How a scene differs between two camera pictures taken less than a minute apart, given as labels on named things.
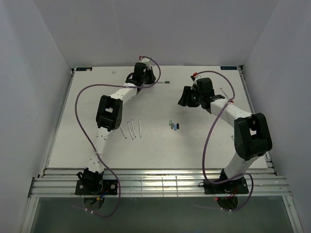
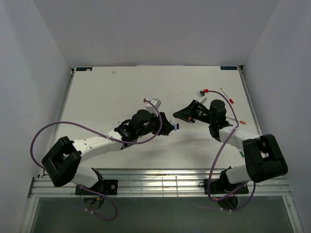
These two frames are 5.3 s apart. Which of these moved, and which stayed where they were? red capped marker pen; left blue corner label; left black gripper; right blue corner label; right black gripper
Moved: left black gripper; right black gripper
Stayed: red capped marker pen; left blue corner label; right blue corner label
